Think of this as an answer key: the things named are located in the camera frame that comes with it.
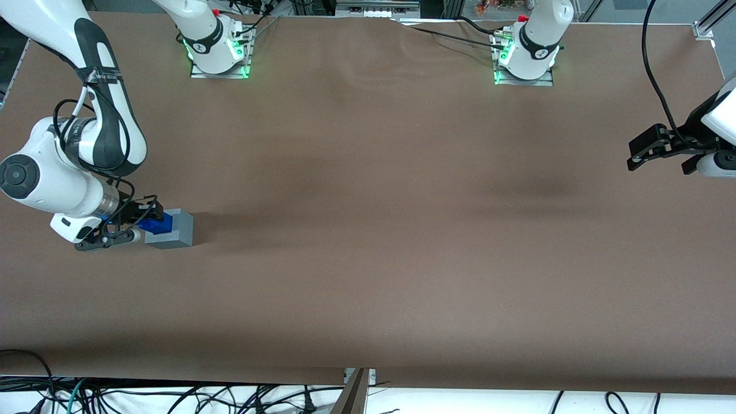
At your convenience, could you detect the black looped floor cable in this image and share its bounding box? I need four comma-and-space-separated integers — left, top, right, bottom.
0, 348, 56, 414

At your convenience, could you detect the teal floor cable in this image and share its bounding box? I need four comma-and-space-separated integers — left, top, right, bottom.
57, 378, 88, 414

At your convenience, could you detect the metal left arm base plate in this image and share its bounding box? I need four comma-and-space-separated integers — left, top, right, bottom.
493, 32, 554, 87

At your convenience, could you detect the thick black hanging cable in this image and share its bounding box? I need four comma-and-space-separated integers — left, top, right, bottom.
642, 0, 691, 147

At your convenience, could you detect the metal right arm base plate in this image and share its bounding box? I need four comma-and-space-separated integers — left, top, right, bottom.
190, 26, 254, 79

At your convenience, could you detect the blue plastic insert part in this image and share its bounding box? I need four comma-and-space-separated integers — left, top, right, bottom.
141, 212, 174, 235

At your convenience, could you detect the brown table cover mat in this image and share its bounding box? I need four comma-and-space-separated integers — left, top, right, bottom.
0, 14, 736, 394

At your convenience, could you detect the black cable to arm base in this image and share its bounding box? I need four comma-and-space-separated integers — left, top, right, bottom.
391, 16, 512, 51

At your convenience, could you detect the aluminium profile post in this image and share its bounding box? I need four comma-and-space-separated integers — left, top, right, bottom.
331, 368, 377, 414

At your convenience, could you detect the black cable along right arm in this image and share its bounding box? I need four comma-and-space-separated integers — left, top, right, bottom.
53, 80, 137, 201

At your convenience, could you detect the gray square hollow base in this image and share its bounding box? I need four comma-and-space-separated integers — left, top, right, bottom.
144, 208, 195, 250

